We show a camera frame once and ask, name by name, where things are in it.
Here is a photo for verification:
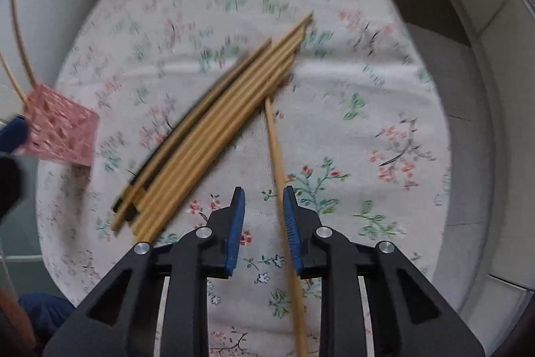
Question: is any pink perforated chopstick holder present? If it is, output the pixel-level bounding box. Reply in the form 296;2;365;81
19;84;100;167

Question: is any brown floor mat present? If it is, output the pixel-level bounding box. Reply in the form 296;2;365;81
372;0;473;46

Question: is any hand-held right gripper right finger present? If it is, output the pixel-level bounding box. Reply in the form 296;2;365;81
283;185;486;357

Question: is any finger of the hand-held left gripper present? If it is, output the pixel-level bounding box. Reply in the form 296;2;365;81
0;113;30;155
0;155;22;217

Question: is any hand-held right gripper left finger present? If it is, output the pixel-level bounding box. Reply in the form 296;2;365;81
42;186;247;357

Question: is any dark blue cloth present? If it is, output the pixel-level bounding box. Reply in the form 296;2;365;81
19;293;76;345

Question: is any floral tablecloth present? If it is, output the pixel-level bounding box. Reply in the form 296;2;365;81
35;0;454;357

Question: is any bunch of bamboo chopsticks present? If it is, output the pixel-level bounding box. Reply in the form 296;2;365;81
111;11;314;245

